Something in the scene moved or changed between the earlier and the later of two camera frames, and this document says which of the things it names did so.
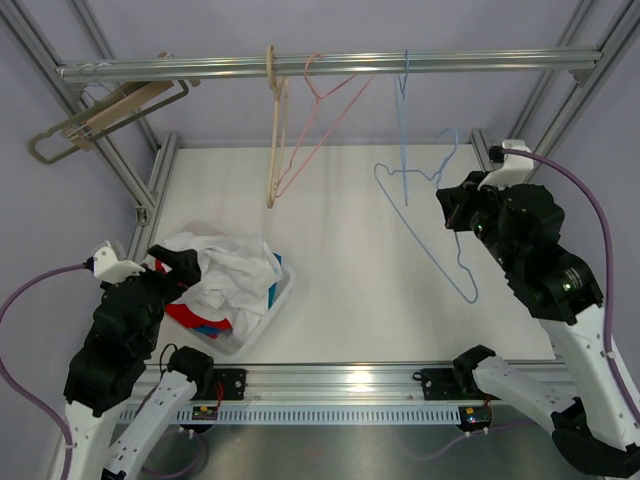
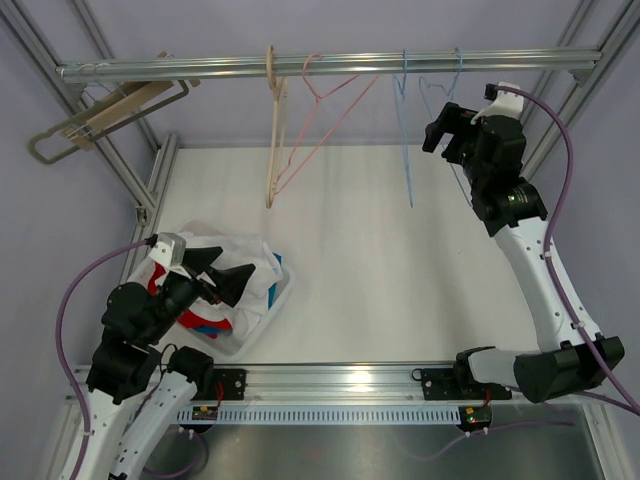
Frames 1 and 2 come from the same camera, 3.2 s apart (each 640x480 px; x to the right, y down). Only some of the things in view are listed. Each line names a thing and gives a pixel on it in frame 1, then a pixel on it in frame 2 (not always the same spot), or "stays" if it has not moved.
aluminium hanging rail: (586, 63) stays
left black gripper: (185, 269) → (229, 283)
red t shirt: (183, 314) stays
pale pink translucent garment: (236, 281) stays
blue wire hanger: (415, 231) → (450, 92)
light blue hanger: (401, 99) stays
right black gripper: (457, 200) → (457, 121)
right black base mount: (438, 384) stays
